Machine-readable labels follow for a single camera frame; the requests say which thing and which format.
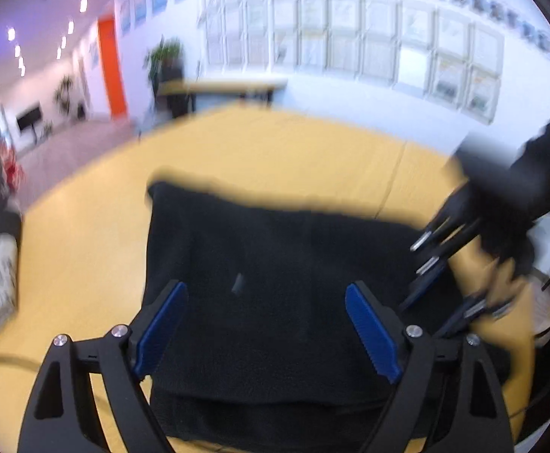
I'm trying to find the orange door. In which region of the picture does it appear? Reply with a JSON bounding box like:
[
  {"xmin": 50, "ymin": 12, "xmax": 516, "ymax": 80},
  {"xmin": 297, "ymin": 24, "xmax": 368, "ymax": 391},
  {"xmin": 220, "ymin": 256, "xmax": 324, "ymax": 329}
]
[{"xmin": 97, "ymin": 16, "xmax": 129, "ymax": 120}]

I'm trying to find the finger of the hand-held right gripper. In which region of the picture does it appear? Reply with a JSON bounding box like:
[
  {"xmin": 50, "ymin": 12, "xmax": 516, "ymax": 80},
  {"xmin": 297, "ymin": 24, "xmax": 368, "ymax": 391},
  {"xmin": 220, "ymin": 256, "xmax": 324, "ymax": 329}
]
[
  {"xmin": 400, "ymin": 189, "xmax": 488, "ymax": 313},
  {"xmin": 438, "ymin": 291, "xmax": 516, "ymax": 339}
]

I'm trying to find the black television on stand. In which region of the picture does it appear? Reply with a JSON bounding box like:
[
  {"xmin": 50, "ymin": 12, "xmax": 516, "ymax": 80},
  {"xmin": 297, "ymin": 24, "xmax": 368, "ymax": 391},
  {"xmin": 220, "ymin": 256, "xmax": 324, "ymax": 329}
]
[{"xmin": 16, "ymin": 103, "xmax": 43, "ymax": 145}]

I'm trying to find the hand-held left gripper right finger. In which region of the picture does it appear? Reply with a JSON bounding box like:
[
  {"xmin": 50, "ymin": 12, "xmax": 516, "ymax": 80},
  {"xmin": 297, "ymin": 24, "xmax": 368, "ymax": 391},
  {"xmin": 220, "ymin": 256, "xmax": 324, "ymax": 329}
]
[{"xmin": 345, "ymin": 280, "xmax": 515, "ymax": 453}]

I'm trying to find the black cabinet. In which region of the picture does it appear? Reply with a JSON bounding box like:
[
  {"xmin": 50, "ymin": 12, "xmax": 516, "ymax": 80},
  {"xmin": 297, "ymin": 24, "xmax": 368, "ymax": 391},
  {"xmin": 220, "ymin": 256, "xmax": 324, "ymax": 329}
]
[{"xmin": 159, "ymin": 67, "xmax": 196, "ymax": 119}]

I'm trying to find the black fleece jacket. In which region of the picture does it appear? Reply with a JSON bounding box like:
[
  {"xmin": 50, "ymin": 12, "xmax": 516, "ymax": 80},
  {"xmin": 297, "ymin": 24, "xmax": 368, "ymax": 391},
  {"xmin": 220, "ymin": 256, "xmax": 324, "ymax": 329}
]
[{"xmin": 142, "ymin": 180, "xmax": 514, "ymax": 449}]

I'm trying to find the bushy green potted plant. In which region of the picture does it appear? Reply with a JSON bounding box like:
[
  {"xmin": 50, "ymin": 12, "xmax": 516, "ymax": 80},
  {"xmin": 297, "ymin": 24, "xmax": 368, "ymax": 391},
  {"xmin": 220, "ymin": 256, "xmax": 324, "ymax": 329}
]
[{"xmin": 145, "ymin": 38, "xmax": 184, "ymax": 76}]

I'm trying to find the stack of red boxes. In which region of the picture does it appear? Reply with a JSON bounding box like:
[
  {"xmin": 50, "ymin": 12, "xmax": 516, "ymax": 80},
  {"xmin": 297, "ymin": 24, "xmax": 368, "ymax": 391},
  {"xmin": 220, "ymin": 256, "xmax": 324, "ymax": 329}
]
[{"xmin": 0, "ymin": 140, "xmax": 25, "ymax": 187}]

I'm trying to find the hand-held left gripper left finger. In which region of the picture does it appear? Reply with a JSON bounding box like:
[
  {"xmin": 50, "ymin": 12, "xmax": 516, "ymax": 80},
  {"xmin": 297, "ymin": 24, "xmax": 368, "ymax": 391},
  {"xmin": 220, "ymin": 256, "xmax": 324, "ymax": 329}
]
[{"xmin": 17, "ymin": 280, "xmax": 189, "ymax": 453}]

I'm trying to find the long yellow side table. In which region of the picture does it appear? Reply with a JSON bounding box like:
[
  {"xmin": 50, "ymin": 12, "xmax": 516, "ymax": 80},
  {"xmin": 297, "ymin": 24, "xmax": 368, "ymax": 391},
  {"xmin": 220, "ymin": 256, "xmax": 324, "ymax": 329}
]
[{"xmin": 157, "ymin": 75, "xmax": 289, "ymax": 119}]

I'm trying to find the wall of framed notices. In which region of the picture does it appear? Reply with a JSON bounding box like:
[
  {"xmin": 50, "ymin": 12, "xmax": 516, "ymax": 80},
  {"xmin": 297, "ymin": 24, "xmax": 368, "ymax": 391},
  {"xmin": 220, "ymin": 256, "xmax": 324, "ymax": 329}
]
[{"xmin": 114, "ymin": 0, "xmax": 550, "ymax": 126}]

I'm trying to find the black cable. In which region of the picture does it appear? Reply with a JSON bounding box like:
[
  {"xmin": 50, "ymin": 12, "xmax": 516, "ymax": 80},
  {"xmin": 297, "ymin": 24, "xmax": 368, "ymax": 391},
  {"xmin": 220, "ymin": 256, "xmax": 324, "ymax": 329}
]
[{"xmin": 0, "ymin": 351, "xmax": 42, "ymax": 371}]

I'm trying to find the tall potted palm plant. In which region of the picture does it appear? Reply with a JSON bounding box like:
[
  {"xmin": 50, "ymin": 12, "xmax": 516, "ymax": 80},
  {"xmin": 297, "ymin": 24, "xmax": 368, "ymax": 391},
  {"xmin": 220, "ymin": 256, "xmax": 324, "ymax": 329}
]
[{"xmin": 54, "ymin": 75, "xmax": 75, "ymax": 115}]

